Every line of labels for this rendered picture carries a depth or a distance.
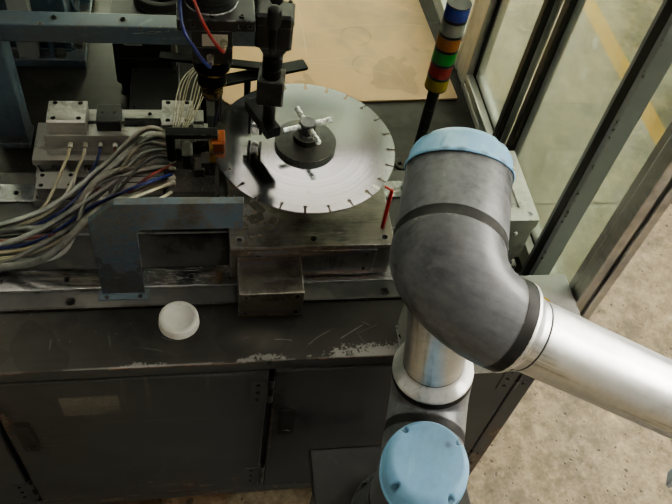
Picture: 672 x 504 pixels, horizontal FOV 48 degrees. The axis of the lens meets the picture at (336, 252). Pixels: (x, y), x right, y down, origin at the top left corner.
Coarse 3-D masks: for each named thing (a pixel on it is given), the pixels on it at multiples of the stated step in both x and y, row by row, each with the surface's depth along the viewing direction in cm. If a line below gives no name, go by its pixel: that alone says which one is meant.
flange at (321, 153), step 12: (324, 132) 138; (276, 144) 134; (288, 144) 135; (300, 144) 134; (312, 144) 134; (324, 144) 136; (288, 156) 133; (300, 156) 133; (312, 156) 134; (324, 156) 134
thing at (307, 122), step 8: (296, 112) 135; (304, 120) 133; (312, 120) 133; (320, 120) 134; (328, 120) 134; (288, 128) 131; (296, 128) 132; (304, 128) 132; (312, 128) 132; (304, 136) 133; (312, 136) 131
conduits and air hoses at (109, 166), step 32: (160, 128) 140; (64, 160) 143; (96, 160) 143; (128, 160) 134; (160, 160) 136; (96, 192) 132; (128, 192) 131; (0, 224) 138; (64, 224) 133; (0, 256) 135
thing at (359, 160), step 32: (288, 96) 144; (320, 96) 145; (224, 128) 137; (352, 128) 141; (384, 128) 142; (224, 160) 132; (256, 160) 133; (352, 160) 136; (384, 160) 137; (256, 192) 128; (288, 192) 129; (320, 192) 130; (352, 192) 131
